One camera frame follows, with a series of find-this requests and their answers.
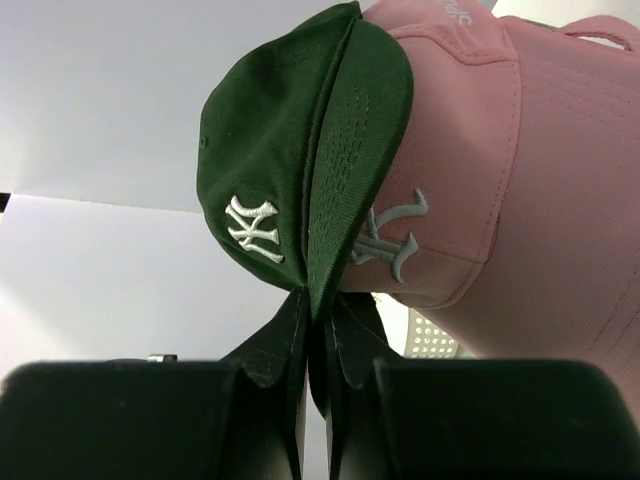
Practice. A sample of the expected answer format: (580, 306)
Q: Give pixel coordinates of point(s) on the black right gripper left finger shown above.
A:
(265, 424)

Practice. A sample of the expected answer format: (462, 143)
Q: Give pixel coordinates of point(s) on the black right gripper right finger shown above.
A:
(343, 350)

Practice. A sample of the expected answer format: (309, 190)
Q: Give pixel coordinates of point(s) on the pink cap with white logo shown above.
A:
(511, 212)

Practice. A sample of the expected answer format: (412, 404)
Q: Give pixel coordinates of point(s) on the dark green baseball cap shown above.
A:
(295, 143)

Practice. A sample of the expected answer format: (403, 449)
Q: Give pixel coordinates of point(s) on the white perforated plastic basket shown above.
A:
(425, 340)

